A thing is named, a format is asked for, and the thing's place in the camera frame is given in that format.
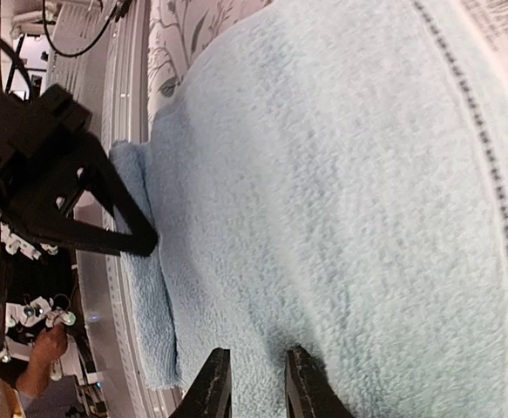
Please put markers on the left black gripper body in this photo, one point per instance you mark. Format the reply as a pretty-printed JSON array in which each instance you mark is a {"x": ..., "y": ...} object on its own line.
[{"x": 41, "y": 157}]

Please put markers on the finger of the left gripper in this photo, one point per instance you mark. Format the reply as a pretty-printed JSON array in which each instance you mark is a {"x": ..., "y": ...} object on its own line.
[
  {"x": 61, "y": 231},
  {"x": 101, "y": 179}
]

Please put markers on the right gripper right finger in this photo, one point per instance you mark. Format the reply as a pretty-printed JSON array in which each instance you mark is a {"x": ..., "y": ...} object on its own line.
[{"x": 308, "y": 393}]

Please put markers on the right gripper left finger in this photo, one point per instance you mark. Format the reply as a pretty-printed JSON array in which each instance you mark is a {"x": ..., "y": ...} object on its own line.
[{"x": 210, "y": 395}]

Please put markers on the light blue towel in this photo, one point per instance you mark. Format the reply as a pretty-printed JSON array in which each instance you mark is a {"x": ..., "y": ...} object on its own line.
[{"x": 334, "y": 175}]

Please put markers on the operator hand in background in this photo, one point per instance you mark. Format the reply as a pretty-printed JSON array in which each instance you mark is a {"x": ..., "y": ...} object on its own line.
[{"x": 50, "y": 346}]

